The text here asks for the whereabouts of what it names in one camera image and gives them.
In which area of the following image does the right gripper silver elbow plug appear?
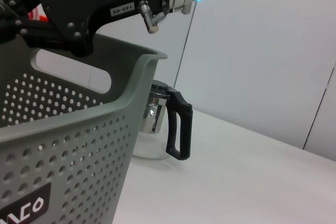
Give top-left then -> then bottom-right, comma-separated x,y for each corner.
138,0 -> 192,35

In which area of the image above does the grey perforated storage bin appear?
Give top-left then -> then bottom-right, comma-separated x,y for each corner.
0,34 -> 169,224

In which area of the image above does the glass teapot with black handle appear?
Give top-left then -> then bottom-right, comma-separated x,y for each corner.
132,79 -> 194,162

